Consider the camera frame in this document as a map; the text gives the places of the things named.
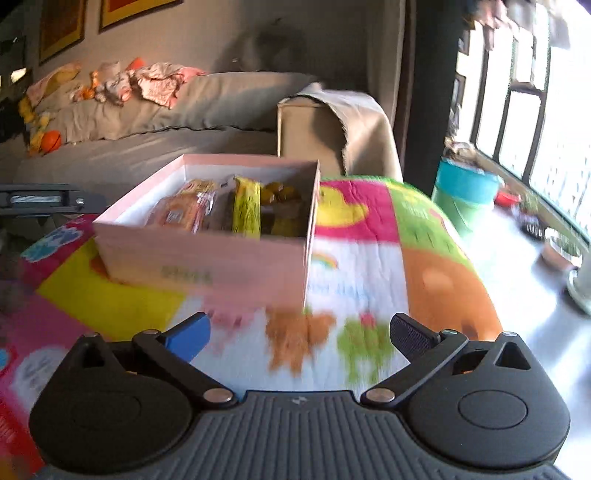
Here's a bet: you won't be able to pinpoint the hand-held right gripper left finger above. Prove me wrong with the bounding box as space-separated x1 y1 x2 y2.
68 311 238 409

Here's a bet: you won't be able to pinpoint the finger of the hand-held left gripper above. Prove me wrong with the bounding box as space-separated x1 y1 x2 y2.
68 191 106 214

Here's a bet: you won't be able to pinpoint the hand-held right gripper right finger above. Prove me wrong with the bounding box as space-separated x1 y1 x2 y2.
360 312 536 409

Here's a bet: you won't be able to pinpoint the pink cardboard box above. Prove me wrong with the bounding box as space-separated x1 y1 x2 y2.
92 154 322 311

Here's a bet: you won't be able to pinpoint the long brown bread packet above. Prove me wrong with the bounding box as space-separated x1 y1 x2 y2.
145 191 218 234

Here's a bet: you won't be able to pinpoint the yellow snack packet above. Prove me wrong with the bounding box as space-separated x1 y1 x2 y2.
231 176 263 240

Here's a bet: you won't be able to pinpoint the round orange bread packet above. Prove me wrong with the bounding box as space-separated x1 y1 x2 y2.
261 181 309 237

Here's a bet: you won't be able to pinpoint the yellow soft toy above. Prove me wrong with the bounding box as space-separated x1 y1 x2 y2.
18 97 49 156

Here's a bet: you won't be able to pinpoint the colourful play mat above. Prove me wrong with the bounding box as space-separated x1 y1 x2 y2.
0 175 505 480

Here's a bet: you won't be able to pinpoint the pale pink cloth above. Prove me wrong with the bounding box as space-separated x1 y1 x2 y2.
25 62 82 110

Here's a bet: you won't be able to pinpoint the white patterned clothes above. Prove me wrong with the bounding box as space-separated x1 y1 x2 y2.
90 60 140 105

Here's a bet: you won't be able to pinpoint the pink floral clothes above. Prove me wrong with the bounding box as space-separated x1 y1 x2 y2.
135 64 206 110

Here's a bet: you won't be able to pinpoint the dark plant pot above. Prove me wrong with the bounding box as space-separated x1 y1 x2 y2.
519 216 546 239

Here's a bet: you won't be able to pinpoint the teal plastic basin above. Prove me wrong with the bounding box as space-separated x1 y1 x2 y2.
436 157 502 205

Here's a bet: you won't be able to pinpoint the pale pink plant pot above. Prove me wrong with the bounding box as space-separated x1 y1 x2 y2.
542 237 581 269

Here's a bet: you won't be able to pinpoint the beige covered sofa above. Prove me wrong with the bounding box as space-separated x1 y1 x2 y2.
0 71 325 195

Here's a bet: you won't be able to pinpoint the yellow framed picture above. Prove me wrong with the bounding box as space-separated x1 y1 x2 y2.
39 0 88 66
98 0 184 33

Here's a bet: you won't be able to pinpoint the tall white plant pot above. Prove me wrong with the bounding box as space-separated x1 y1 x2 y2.
567 267 591 317

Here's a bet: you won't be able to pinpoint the beige cardboard box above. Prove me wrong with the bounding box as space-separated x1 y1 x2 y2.
277 96 348 177

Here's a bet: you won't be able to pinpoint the grey neck pillow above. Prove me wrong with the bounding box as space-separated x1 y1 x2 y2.
226 22 308 75

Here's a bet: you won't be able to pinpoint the dark pillar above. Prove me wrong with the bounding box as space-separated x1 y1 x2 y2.
413 0 463 195

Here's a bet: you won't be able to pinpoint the beige curtain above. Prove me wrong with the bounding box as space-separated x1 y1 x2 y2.
369 0 416 182

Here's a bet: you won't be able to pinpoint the hanging laundry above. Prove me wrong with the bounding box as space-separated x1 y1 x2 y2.
462 0 574 48

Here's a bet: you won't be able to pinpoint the black window frame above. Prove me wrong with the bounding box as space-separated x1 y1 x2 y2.
455 0 591 205

